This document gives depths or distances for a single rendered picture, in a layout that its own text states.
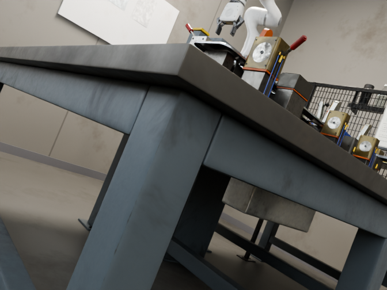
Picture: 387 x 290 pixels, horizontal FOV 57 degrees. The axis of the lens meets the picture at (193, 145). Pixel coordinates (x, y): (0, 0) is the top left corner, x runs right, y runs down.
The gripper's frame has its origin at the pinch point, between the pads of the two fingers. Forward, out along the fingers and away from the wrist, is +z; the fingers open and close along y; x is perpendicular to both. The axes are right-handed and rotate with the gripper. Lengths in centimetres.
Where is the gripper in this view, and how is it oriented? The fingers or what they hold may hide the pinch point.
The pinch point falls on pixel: (224, 33)
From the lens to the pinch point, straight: 186.0
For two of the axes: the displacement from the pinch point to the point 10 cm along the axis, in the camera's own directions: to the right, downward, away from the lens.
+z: -3.8, 9.3, -0.4
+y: 7.2, 2.6, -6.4
